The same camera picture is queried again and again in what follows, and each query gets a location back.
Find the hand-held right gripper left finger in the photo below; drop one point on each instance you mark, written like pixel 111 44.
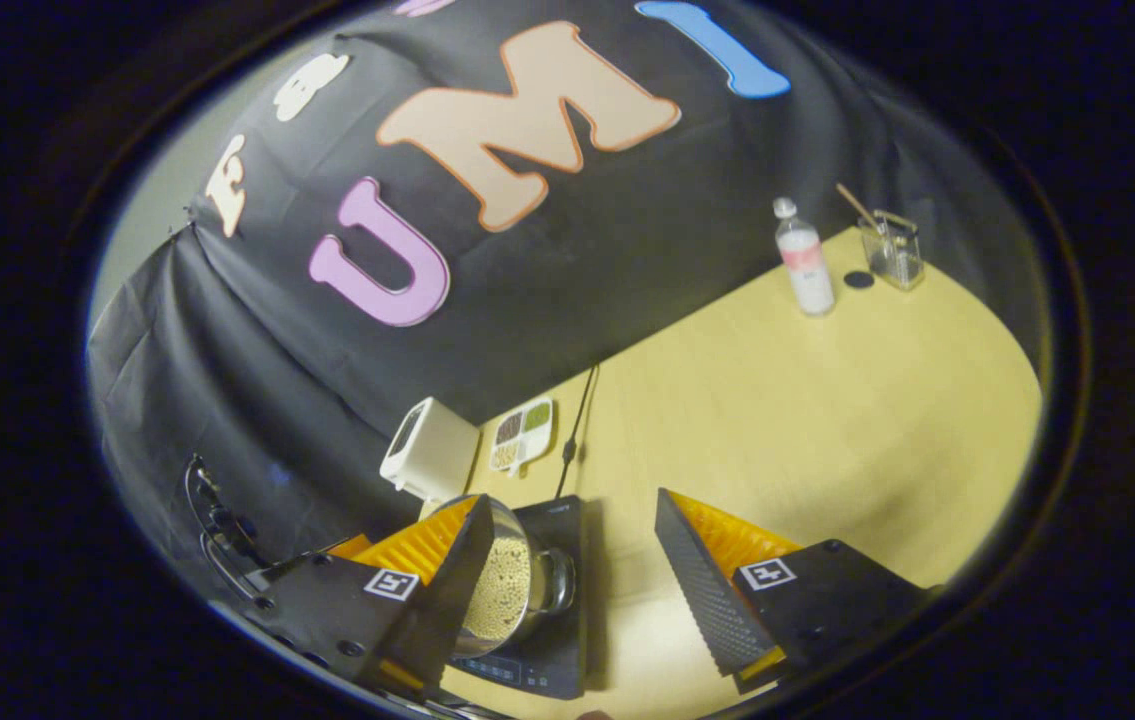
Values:
pixel 447 610

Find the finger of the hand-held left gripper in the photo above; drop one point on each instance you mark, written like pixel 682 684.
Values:
pixel 350 547

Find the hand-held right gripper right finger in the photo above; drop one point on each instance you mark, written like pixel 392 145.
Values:
pixel 702 600

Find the pile of soybeans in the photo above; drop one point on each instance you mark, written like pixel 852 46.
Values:
pixel 502 595

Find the black induction cooktop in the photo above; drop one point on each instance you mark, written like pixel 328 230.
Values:
pixel 557 660

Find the white toaster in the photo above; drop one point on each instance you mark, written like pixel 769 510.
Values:
pixel 432 450

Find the white divided dish of beans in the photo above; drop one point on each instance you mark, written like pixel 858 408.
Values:
pixel 522 435

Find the clear bottle with pink label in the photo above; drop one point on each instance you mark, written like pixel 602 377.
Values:
pixel 807 270

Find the small black cap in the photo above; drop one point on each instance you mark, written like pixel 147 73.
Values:
pixel 858 280

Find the wooden stick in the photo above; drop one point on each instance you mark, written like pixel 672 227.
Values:
pixel 855 203

